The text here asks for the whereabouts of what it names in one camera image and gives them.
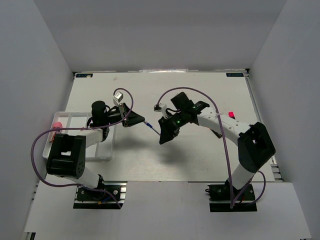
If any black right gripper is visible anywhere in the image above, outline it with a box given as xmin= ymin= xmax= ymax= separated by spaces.
xmin=158 ymin=110 xmax=188 ymax=145

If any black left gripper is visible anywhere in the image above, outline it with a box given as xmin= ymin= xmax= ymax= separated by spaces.
xmin=103 ymin=102 xmax=145 ymax=128

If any blue ballpoint pen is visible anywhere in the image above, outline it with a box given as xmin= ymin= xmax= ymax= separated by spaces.
xmin=149 ymin=125 xmax=160 ymax=136

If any pink cap black highlighter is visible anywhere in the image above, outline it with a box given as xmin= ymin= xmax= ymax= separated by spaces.
xmin=228 ymin=111 xmax=235 ymax=119

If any pink cap clear tube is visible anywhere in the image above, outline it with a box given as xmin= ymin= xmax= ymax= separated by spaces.
xmin=49 ymin=121 xmax=63 ymax=143

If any orange cap black highlighter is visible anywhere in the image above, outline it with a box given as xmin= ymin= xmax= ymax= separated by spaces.
xmin=211 ymin=130 xmax=222 ymax=139

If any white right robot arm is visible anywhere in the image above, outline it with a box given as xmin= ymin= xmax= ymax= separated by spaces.
xmin=154 ymin=92 xmax=276 ymax=200

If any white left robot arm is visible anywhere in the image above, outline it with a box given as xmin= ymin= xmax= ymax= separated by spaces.
xmin=46 ymin=100 xmax=145 ymax=200

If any white divided plastic tray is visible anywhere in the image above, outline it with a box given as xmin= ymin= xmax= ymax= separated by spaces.
xmin=42 ymin=111 xmax=117 ymax=162

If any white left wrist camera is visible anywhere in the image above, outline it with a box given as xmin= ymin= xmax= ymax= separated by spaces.
xmin=112 ymin=91 xmax=124 ymax=106

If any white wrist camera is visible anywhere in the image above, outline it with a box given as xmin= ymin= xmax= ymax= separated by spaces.
xmin=112 ymin=91 xmax=124 ymax=106
xmin=153 ymin=103 xmax=168 ymax=119

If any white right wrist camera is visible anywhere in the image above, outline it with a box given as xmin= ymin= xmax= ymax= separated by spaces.
xmin=153 ymin=103 xmax=168 ymax=119

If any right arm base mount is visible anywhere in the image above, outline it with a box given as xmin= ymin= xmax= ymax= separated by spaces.
xmin=205 ymin=184 xmax=257 ymax=213

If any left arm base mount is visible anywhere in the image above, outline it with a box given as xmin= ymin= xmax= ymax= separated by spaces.
xmin=73 ymin=182 xmax=127 ymax=210

